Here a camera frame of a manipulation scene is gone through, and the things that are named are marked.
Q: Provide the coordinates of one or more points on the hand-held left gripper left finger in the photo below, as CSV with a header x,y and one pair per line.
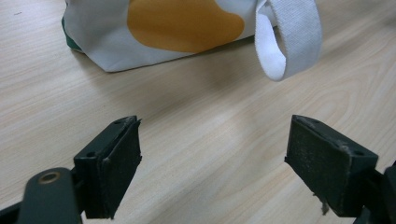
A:
x,y
109,168

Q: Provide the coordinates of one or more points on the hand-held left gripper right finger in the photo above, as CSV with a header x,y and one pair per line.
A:
x,y
323,161

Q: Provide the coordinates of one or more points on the white canvas tote bag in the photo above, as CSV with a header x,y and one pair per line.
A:
x,y
102,34

